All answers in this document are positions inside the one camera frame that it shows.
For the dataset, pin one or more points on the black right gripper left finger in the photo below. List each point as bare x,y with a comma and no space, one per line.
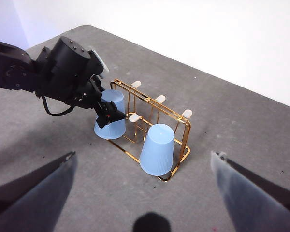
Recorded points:
38,200

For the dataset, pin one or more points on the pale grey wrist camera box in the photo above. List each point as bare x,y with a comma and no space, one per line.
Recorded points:
100,64

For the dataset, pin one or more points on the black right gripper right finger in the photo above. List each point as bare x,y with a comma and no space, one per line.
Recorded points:
251,205

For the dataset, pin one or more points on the blue ribbed plastic cup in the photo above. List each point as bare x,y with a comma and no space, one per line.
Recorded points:
157,149
112,133

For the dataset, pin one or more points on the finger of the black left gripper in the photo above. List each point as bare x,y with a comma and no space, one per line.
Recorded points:
108,113

